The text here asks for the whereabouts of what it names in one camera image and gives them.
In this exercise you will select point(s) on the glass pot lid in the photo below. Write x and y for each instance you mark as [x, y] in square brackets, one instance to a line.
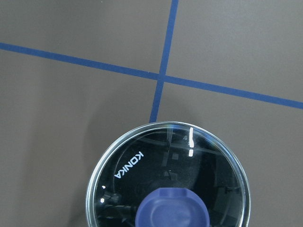
[168, 174]

